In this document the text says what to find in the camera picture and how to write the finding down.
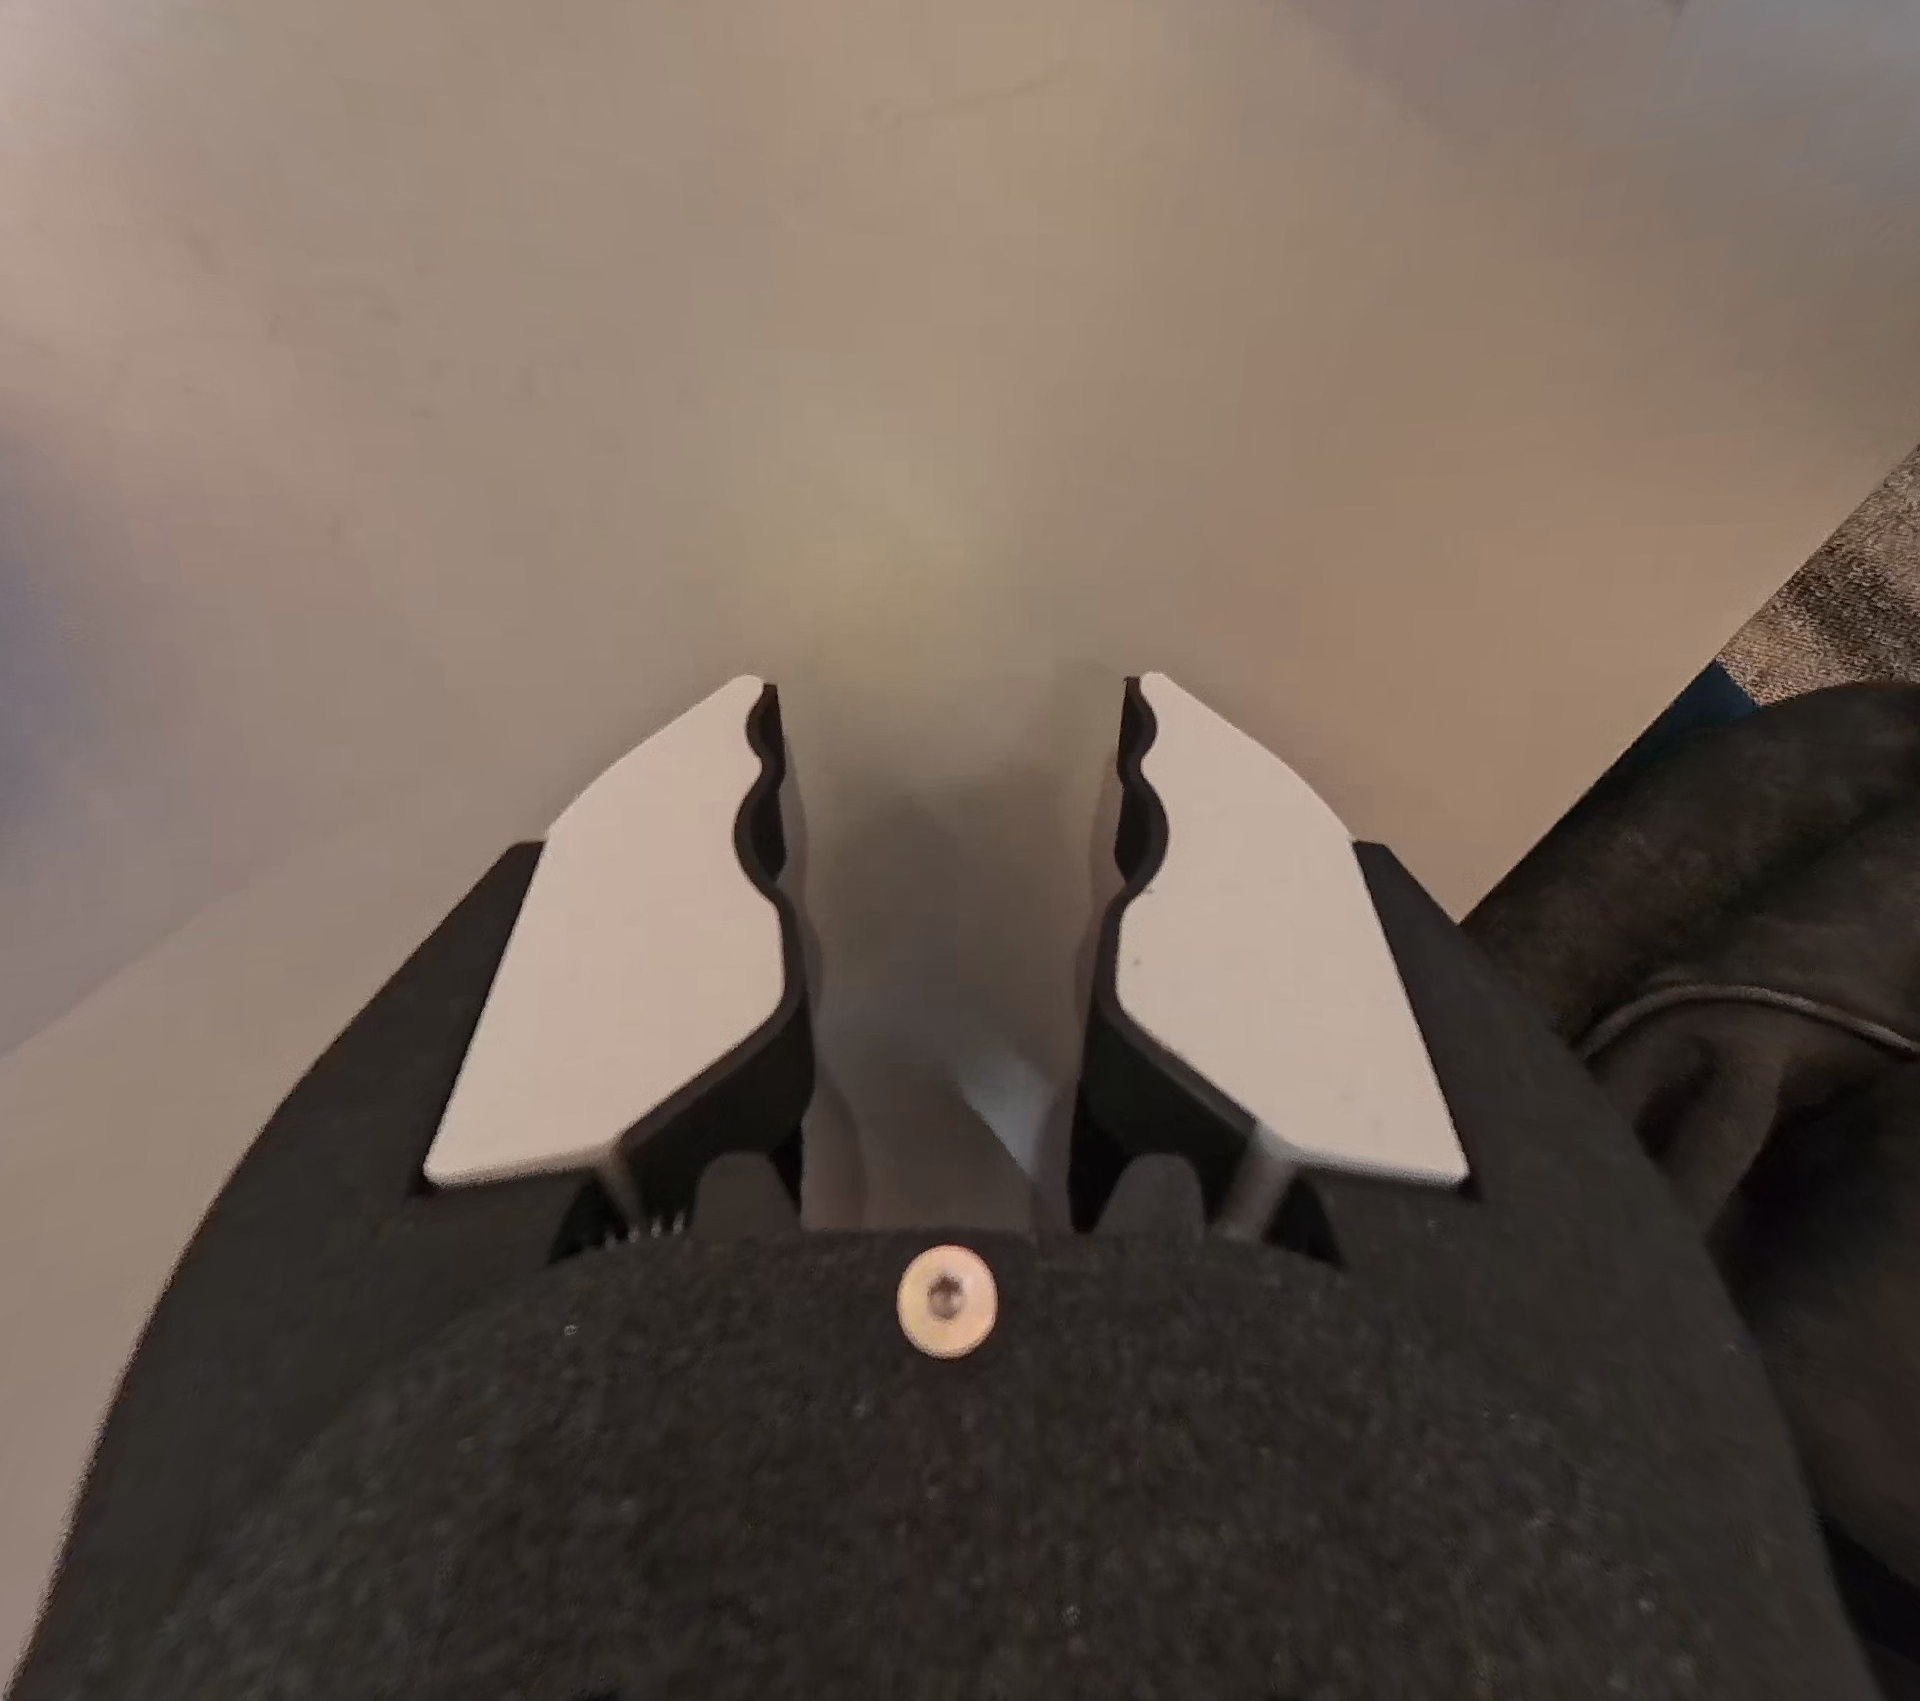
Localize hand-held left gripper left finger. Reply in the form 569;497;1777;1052
423;676;819;1235

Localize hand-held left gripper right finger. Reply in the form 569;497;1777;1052
1068;674;1472;1245

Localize grey desk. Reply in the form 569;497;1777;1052
0;0;1920;1284

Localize person's dark trousers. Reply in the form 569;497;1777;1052
1589;980;1920;1659

